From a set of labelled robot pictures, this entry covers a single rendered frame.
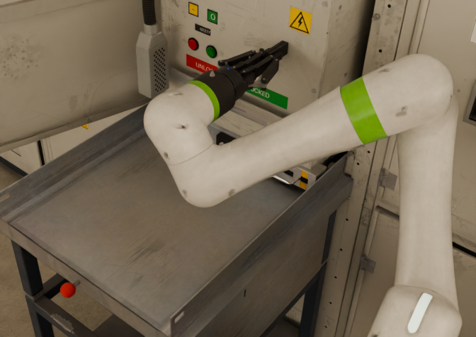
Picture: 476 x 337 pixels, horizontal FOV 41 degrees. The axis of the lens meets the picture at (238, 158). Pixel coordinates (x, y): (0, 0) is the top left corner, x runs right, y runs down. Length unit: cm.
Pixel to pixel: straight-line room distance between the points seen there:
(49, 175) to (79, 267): 31
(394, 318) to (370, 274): 80
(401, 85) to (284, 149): 23
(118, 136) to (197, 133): 64
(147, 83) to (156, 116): 51
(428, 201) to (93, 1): 102
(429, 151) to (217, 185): 40
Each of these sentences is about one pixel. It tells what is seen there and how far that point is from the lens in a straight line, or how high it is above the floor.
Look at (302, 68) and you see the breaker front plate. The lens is 149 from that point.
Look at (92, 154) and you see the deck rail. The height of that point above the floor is 86.
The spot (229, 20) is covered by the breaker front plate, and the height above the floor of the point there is 124.
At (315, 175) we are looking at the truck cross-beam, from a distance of 160.
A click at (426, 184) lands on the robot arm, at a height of 116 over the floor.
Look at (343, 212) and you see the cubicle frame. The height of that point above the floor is 72.
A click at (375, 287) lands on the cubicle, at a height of 53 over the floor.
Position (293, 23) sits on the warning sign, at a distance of 145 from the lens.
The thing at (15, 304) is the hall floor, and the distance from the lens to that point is 258.
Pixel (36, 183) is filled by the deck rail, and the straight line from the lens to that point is 167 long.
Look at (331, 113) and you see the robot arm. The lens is 114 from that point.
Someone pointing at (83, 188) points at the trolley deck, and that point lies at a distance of 168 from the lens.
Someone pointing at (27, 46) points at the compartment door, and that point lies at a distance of 176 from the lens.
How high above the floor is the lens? 194
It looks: 38 degrees down
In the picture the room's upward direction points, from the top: 3 degrees clockwise
